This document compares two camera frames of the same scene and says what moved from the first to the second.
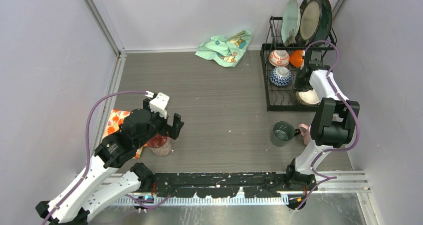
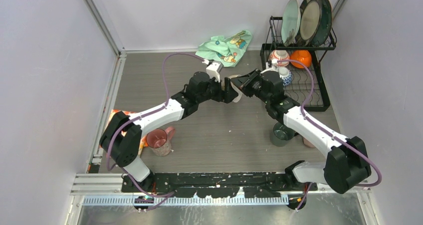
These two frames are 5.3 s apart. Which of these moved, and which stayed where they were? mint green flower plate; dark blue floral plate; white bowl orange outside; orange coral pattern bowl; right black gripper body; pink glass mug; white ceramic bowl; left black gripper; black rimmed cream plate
Moved: white ceramic bowl; left black gripper; right black gripper body
Stayed: pink glass mug; orange coral pattern bowl; black rimmed cream plate; dark blue floral plate; white bowl orange outside; mint green flower plate
